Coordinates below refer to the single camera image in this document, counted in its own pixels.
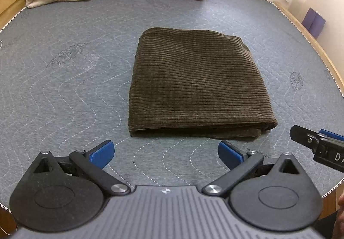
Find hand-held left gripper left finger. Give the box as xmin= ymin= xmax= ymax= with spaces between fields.
xmin=29 ymin=140 xmax=132 ymax=198

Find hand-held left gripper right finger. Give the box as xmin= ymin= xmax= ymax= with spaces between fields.
xmin=201 ymin=140 xmax=310 ymax=198

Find purple block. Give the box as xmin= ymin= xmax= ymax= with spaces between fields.
xmin=301 ymin=7 xmax=327 ymax=40

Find grey quilted mattress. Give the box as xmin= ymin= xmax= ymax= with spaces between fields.
xmin=0 ymin=0 xmax=344 ymax=211

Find brown corduroy pants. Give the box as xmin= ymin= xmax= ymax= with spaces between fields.
xmin=126 ymin=27 xmax=278 ymax=143

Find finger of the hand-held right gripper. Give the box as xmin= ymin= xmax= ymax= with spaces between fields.
xmin=290 ymin=124 xmax=322 ymax=154
xmin=318 ymin=129 xmax=344 ymax=143

